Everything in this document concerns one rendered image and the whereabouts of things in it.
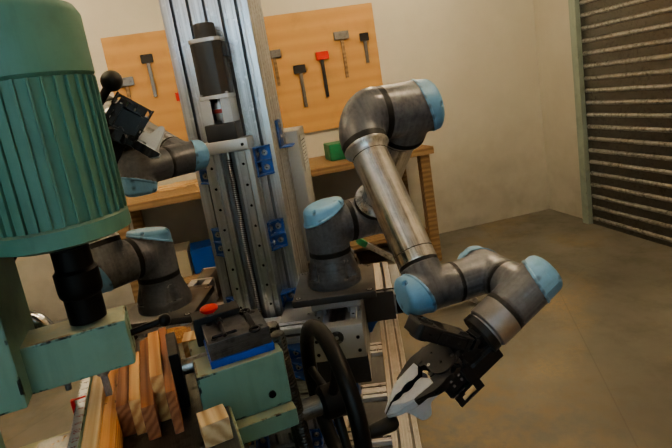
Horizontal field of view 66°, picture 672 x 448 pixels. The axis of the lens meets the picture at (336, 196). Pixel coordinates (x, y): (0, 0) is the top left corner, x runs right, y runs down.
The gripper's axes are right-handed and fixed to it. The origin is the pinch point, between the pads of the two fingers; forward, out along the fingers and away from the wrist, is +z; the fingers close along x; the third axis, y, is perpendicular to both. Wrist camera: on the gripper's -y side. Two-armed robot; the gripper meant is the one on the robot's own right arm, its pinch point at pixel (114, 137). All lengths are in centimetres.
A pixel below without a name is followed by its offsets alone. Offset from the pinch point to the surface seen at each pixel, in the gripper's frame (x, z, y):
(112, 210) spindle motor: 4.5, 17.8, -8.2
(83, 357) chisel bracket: 10.7, 16.1, -28.7
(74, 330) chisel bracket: 8.0, 14.8, -26.1
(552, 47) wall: 247, -249, 215
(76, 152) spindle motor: -2.7, 19.4, -3.1
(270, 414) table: 39, 20, -26
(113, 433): 18.3, 22.1, -34.4
